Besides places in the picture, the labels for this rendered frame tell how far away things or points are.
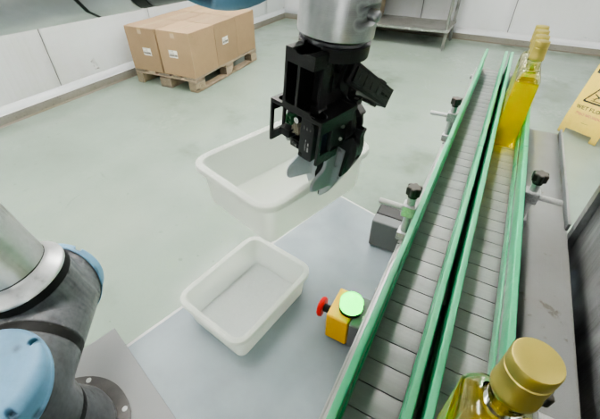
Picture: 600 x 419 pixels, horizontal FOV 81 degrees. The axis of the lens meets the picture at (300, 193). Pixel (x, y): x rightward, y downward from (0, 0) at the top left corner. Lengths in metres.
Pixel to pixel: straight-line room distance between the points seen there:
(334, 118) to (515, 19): 5.71
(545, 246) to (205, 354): 0.70
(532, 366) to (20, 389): 0.50
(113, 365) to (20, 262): 0.29
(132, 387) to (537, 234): 0.83
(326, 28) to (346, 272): 0.61
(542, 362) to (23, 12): 0.36
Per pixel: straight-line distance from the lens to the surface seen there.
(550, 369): 0.31
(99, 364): 0.78
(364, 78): 0.40
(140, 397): 0.73
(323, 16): 0.34
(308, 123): 0.36
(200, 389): 0.73
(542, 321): 0.73
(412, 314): 0.65
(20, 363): 0.55
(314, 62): 0.33
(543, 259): 0.84
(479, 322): 0.68
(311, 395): 0.70
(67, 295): 0.61
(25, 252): 0.58
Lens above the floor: 1.40
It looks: 38 degrees down
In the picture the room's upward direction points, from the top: straight up
